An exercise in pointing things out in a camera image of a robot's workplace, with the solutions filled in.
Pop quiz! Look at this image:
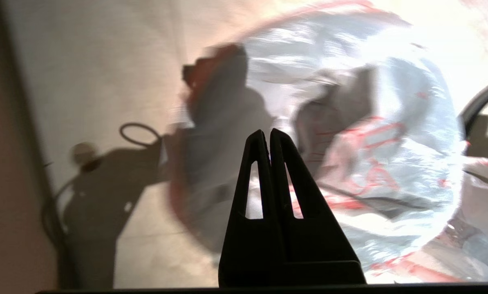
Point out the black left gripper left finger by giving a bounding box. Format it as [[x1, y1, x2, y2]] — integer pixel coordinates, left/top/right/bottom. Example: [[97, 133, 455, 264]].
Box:
[[218, 129, 286, 287]]

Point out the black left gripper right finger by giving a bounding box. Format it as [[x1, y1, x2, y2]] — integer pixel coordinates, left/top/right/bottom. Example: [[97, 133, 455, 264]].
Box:
[[270, 128, 367, 287]]

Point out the fresh white plastic bag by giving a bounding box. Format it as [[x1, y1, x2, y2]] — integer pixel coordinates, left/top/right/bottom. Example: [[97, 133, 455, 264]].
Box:
[[168, 0, 470, 283]]

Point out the used white bin liner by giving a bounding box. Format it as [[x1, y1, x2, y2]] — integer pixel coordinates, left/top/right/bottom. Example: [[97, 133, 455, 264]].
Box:
[[428, 157, 488, 283]]

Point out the grey bin rim ring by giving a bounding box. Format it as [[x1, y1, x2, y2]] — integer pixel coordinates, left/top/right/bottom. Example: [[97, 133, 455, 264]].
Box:
[[459, 76, 488, 136]]

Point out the round metal floor plate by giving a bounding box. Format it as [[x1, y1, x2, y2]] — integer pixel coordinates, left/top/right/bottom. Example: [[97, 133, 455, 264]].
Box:
[[72, 142, 98, 167]]

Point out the dark grey baseboard strip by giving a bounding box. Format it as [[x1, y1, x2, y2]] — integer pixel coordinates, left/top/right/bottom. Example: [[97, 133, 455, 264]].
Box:
[[0, 0, 80, 289]]

